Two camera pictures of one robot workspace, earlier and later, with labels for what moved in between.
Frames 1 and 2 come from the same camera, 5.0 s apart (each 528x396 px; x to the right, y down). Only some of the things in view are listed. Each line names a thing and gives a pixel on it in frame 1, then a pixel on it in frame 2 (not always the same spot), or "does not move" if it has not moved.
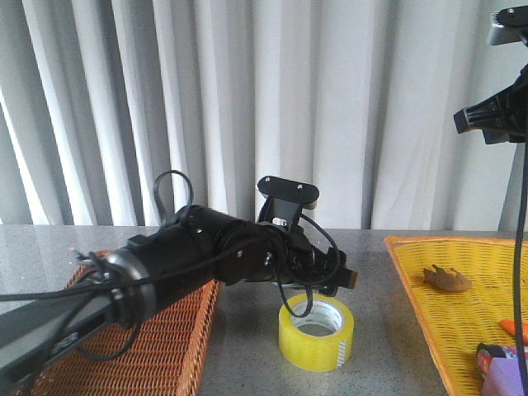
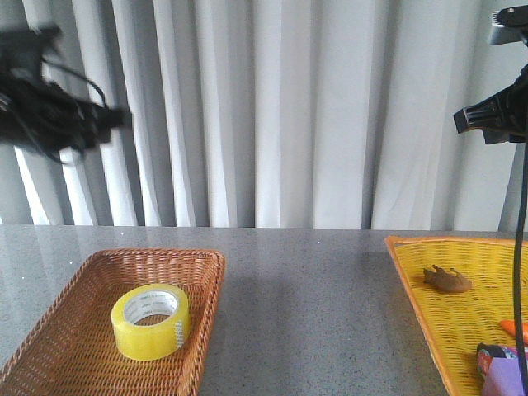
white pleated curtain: x=99 y=98 does not move
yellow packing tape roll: x=322 y=340 → x=151 y=342
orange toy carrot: x=510 y=326 does not move
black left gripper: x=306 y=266 → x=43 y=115
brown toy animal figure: x=454 y=281 does not move
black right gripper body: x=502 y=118 does not move
